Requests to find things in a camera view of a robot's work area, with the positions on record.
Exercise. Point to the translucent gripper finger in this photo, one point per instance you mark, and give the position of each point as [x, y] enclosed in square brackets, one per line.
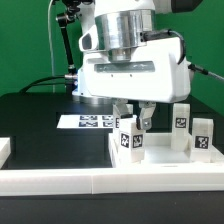
[144, 115]
[122, 109]

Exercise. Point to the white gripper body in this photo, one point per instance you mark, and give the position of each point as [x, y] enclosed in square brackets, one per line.
[152, 74]

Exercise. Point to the white square table top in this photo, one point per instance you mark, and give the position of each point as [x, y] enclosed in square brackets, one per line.
[156, 149]

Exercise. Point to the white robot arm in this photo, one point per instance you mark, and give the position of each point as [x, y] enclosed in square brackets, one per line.
[126, 58]

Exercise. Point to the white U-shaped obstacle fence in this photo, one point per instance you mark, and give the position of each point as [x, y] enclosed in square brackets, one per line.
[154, 178]

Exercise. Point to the white marker base plate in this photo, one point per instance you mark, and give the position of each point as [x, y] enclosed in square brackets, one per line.
[85, 121]

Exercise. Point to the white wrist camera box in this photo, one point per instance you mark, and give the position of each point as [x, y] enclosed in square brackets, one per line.
[89, 40]

